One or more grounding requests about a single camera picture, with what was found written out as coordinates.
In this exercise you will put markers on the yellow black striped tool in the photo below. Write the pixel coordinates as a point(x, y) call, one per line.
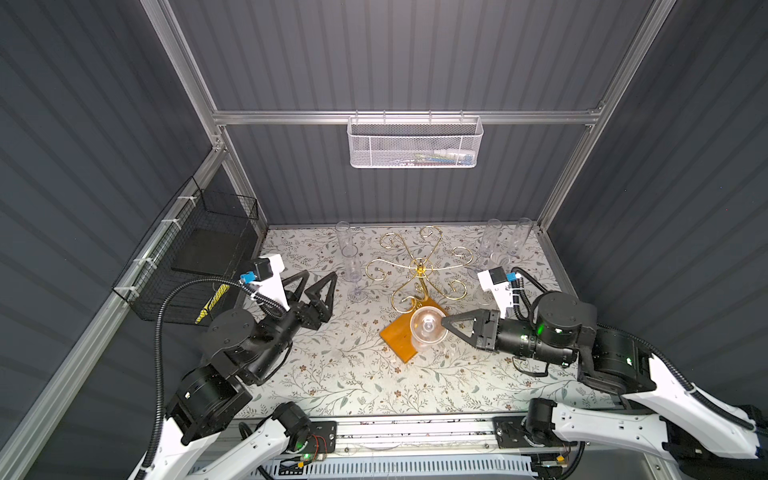
point(207, 312)

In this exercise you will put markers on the black pad in basket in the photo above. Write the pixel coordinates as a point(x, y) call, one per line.
point(207, 253)

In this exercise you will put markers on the clear flute glass front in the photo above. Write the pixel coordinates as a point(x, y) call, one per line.
point(426, 327)

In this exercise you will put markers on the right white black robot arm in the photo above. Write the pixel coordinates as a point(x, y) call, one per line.
point(706, 438)

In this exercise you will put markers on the floral table mat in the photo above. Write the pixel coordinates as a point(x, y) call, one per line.
point(346, 369)

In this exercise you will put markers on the white mesh wall basket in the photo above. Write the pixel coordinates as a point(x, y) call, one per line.
point(374, 141)

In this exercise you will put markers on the orange wooden rack base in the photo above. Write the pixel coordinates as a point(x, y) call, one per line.
point(397, 334)

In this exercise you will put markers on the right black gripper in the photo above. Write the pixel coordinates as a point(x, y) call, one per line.
point(482, 327)

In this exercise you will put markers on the gold wire glass rack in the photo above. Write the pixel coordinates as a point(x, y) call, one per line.
point(419, 270)

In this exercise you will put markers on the items in white basket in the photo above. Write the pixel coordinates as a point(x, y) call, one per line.
point(446, 157)

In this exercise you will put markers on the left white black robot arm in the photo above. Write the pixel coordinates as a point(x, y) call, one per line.
point(238, 351)

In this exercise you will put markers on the clear flute glass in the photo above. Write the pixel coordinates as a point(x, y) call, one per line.
point(483, 298)
point(426, 327)
point(353, 272)
point(489, 239)
point(345, 236)
point(519, 236)

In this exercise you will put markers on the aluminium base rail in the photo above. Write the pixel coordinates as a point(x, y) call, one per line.
point(289, 431)

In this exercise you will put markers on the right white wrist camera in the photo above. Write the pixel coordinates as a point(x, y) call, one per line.
point(505, 288)

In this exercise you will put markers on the black wire wall basket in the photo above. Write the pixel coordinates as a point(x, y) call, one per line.
point(148, 278)

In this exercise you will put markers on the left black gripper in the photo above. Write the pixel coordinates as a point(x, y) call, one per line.
point(317, 310)

